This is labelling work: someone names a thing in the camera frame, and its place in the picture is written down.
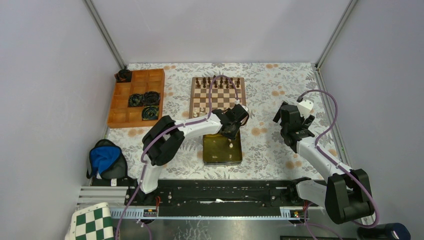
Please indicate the aluminium frame rail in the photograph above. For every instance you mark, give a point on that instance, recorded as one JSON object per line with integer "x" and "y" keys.
{"x": 317, "y": 67}
{"x": 104, "y": 33}

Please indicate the floral patterned table mat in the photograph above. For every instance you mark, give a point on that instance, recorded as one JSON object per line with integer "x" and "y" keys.
{"x": 264, "y": 154}

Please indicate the blue black cloth bag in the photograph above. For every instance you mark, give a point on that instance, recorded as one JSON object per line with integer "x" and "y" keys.
{"x": 106, "y": 161}

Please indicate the aluminium frame rail left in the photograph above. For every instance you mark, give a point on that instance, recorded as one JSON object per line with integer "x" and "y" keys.
{"x": 104, "y": 33}

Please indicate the wooden chess board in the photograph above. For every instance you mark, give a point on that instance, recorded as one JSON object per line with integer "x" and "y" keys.
{"x": 221, "y": 94}

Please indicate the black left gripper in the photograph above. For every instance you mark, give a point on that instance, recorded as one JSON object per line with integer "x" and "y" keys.
{"x": 231, "y": 135}

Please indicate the green white chess mat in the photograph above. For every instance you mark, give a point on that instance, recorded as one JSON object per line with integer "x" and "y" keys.
{"x": 91, "y": 223}

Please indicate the aluminium frame rail right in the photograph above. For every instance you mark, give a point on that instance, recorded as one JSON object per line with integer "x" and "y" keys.
{"x": 317, "y": 67}

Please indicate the green black rolled tie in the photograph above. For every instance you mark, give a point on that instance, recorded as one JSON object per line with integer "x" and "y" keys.
{"x": 150, "y": 113}

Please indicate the dark rolled tie centre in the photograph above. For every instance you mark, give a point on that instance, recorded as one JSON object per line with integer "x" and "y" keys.
{"x": 151, "y": 98}

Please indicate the blue yellow rolled tie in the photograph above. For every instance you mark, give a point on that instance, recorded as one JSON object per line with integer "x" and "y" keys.
{"x": 136, "y": 100}

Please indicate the gold metal tin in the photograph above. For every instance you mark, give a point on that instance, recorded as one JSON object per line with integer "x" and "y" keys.
{"x": 216, "y": 150}

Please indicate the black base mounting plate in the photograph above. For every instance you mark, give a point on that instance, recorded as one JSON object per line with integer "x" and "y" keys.
{"x": 218, "y": 198}

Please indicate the dark floral rolled tie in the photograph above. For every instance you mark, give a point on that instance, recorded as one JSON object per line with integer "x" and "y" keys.
{"x": 123, "y": 76}

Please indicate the dark rook left corner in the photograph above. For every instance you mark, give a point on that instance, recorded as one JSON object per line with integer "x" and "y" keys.
{"x": 197, "y": 83}

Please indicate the black cylinder bottle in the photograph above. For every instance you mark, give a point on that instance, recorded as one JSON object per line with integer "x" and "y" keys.
{"x": 388, "y": 231}

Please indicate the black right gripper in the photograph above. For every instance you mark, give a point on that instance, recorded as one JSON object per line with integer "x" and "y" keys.
{"x": 306, "y": 123}

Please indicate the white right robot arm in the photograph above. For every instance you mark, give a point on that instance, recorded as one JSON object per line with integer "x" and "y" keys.
{"x": 346, "y": 193}

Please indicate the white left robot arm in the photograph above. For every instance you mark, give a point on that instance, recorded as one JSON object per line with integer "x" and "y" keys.
{"x": 163, "y": 140}

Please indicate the wooden compartment tray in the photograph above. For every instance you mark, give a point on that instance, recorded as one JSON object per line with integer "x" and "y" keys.
{"x": 122, "y": 116}

